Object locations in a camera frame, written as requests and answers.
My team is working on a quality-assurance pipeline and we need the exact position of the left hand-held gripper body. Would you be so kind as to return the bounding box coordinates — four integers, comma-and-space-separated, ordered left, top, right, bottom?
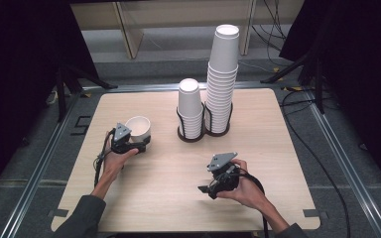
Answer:
111, 122, 147, 155

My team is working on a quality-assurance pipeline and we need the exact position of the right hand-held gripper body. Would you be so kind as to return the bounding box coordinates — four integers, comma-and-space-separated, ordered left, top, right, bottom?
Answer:
206, 152, 242, 196

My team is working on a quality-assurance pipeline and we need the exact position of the single white paper cup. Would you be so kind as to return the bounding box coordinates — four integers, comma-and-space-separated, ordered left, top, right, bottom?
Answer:
124, 115, 152, 144

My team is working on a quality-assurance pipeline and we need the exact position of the black wire double cup holder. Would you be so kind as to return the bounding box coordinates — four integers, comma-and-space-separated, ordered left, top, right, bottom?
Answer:
176, 101, 234, 144

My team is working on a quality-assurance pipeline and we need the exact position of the short stack of white cups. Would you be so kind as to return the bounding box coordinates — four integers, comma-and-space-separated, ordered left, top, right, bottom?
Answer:
177, 77, 204, 140

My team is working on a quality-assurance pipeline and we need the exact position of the tall stack of white cups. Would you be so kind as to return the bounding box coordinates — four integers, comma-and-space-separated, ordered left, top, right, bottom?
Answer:
204, 24, 241, 134

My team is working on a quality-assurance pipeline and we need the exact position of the person's left hand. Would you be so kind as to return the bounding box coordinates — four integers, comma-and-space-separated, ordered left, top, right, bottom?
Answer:
102, 131, 139, 184

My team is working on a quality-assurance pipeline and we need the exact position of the person's right hand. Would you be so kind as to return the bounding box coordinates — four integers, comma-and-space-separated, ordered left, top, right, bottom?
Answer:
217, 158, 266, 211

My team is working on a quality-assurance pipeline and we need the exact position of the black metal stand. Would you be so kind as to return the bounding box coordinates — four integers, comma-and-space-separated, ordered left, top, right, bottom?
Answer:
55, 62, 118, 123
260, 49, 326, 115

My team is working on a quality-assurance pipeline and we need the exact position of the dark curtain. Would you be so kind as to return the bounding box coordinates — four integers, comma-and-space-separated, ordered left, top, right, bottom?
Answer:
279, 0, 381, 199
0, 0, 99, 206

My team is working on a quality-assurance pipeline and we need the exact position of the light wooden bench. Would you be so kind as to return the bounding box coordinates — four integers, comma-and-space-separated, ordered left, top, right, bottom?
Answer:
69, 0, 257, 60

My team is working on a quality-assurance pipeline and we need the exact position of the left hand-held gripper cable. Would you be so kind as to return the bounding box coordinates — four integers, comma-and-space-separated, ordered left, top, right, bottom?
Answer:
93, 128, 117, 188

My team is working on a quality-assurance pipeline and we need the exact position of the hand-held gripper cable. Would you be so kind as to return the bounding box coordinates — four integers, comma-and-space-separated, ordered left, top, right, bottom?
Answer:
93, 128, 117, 188
237, 168, 270, 238

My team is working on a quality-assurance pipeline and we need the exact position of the metal floor rail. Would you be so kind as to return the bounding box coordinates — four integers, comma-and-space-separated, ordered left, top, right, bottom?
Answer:
306, 93, 381, 238
82, 81, 287, 94
0, 92, 84, 238

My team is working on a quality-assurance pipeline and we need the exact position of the right hand-held gripper cable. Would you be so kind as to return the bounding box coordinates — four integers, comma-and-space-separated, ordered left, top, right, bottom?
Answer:
237, 168, 270, 238

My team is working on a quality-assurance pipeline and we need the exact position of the long black floor cable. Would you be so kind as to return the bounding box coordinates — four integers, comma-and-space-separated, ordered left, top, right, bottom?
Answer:
279, 87, 351, 238

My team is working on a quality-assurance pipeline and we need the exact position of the bundle of black cables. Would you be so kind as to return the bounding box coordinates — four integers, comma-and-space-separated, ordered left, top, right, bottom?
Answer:
251, 0, 288, 67

